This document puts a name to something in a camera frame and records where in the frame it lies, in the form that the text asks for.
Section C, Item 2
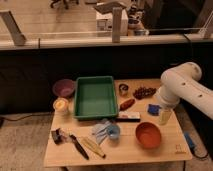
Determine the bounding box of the white cardboard box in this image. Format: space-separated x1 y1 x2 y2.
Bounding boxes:
96 10 128 36

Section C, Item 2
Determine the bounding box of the bunch of dark grapes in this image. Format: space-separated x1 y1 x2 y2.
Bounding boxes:
133 87 156 100

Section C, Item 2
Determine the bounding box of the blue sponge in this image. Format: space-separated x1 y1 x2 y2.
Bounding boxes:
148 104 160 116

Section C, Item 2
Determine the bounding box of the green plastic tray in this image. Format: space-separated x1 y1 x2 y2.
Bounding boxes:
74 76 118 120

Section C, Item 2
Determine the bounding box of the dark small toy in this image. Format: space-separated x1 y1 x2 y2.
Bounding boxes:
51 128 65 145

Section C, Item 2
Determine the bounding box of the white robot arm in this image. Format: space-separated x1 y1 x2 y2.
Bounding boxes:
155 62 213 120

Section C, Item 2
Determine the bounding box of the blue object on floor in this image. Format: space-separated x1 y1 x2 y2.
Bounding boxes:
184 133 196 150

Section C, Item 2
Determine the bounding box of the wooden table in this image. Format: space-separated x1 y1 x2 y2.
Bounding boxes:
44 79 192 167

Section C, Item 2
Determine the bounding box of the brown sausage toy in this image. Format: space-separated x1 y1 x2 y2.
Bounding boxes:
120 99 135 111

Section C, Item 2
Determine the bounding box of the yellow cup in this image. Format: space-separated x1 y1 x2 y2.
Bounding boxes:
53 98 69 114

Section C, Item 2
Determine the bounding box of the orange bowl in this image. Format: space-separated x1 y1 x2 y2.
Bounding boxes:
135 122 161 149

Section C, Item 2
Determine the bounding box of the purple bowl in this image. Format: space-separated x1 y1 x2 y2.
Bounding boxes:
52 79 75 98

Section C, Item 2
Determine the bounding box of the black white board eraser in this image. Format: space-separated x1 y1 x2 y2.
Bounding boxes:
116 112 140 122

